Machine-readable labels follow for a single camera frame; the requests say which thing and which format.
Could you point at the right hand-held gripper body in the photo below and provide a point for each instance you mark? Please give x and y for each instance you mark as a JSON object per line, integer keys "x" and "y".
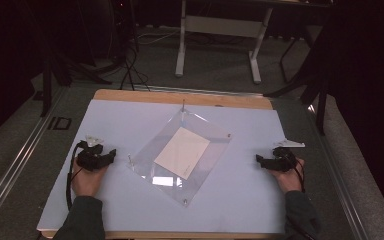
{"x": 281, "y": 161}

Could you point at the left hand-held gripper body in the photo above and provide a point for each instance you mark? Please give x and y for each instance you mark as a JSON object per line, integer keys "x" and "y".
{"x": 88, "y": 158}

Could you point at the clear plastic bag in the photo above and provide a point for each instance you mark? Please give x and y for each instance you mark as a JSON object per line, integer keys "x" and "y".
{"x": 146, "y": 163}

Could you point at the photo card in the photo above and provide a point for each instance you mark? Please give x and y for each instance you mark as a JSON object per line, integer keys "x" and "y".
{"x": 183, "y": 151}

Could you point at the person's right hand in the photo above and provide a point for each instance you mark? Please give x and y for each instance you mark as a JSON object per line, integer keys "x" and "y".
{"x": 288, "y": 180}

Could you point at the person's left hand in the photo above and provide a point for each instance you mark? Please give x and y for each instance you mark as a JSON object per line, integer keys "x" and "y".
{"x": 86, "y": 181}

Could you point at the white table mat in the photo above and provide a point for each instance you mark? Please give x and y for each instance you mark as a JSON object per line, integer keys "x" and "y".
{"x": 240, "y": 186}

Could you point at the black chair legs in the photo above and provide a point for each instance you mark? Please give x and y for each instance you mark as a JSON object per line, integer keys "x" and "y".
{"x": 313, "y": 83}

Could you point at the black tripod stand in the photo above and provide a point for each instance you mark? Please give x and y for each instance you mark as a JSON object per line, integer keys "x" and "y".
{"x": 48, "y": 76}

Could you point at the dark curtain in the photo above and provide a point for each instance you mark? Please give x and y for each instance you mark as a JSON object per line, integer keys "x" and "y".
{"x": 3, "y": 60}
{"x": 370, "y": 100}

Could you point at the metal floor rail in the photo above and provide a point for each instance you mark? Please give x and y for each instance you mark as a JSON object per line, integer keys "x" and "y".
{"x": 11, "y": 166}
{"x": 338, "y": 180}

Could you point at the white metal desk frame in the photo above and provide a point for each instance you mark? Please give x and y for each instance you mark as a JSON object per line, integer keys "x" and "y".
{"x": 220, "y": 26}

